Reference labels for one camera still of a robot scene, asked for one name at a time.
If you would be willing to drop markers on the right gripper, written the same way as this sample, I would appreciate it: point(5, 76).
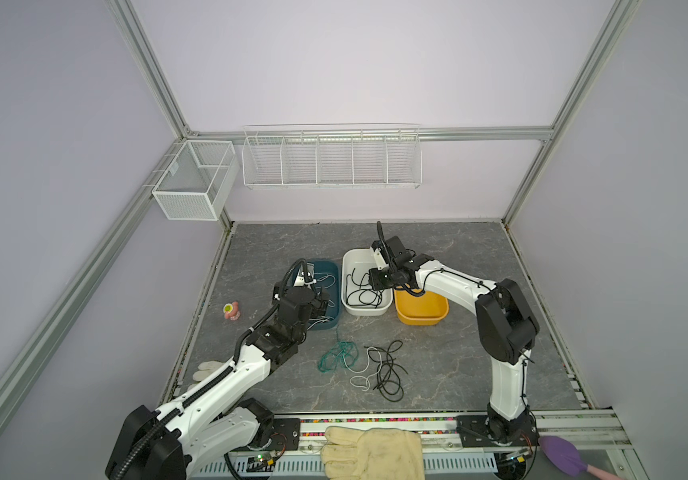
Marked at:
point(374, 282)

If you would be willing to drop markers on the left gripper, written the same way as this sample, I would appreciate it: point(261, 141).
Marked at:
point(319, 304)

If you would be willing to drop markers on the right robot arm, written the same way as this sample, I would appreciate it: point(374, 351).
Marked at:
point(506, 325)

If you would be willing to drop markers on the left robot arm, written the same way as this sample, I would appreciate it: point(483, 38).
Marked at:
point(178, 438)

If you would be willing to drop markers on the teal plastic bin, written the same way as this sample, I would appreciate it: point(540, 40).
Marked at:
point(328, 278)

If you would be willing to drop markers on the white plastic bin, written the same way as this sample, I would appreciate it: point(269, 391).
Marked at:
point(356, 295)

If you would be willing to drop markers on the yellow plastic bin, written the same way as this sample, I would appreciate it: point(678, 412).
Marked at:
point(426, 310)

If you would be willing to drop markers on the pink toy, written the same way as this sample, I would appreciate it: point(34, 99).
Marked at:
point(231, 311)

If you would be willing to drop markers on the white knit glove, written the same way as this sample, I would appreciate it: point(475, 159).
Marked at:
point(205, 369)

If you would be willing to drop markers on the beige leather glove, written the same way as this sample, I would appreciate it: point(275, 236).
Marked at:
point(378, 453)

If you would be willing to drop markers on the small white mesh basket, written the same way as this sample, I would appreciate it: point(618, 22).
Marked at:
point(197, 181)

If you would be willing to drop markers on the purple brush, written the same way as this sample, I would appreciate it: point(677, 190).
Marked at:
point(565, 456)

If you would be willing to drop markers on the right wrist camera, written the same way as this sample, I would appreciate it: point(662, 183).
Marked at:
point(380, 255)

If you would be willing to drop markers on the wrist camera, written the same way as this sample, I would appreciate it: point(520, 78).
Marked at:
point(304, 276)
point(380, 255)

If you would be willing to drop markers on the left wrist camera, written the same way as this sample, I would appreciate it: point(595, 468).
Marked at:
point(304, 276)

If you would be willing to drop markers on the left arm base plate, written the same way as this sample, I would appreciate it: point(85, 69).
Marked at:
point(276, 435)

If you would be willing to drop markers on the long white wire basket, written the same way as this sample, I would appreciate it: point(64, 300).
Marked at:
point(332, 156)

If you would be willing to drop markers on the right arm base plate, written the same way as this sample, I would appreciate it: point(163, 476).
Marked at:
point(479, 430)

